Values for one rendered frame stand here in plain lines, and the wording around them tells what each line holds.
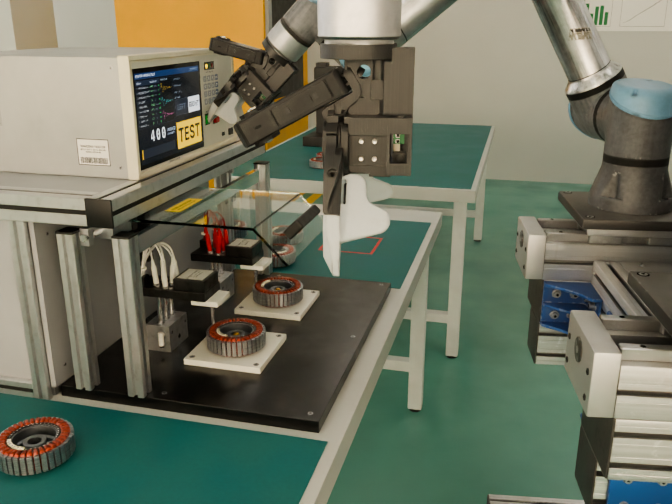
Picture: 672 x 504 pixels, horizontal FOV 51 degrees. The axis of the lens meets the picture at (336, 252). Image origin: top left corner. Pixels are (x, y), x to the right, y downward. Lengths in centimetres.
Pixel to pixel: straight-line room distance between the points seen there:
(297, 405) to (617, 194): 70
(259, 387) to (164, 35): 415
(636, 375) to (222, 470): 58
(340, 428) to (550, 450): 147
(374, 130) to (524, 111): 587
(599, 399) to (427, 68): 571
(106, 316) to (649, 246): 103
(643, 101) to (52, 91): 102
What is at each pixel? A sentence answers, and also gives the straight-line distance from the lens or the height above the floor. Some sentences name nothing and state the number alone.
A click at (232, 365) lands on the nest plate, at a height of 78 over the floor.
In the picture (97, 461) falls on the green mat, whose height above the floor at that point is 75.
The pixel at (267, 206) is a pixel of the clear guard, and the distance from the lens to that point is 123.
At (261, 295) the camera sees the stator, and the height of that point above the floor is 81.
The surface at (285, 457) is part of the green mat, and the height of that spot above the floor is 75.
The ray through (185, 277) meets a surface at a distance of 132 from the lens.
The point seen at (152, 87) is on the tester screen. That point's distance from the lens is 128.
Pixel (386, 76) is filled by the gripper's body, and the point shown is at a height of 133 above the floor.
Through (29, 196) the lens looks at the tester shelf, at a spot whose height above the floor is 111.
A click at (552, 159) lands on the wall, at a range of 656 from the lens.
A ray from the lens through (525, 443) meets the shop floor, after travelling 256.
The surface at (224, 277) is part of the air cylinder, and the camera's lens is 159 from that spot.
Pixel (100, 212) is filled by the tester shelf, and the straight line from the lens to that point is 113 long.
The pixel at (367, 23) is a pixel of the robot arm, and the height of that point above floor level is 137.
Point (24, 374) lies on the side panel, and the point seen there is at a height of 79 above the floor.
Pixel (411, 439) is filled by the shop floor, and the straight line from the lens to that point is 251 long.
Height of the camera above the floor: 137
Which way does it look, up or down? 18 degrees down
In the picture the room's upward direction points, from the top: straight up
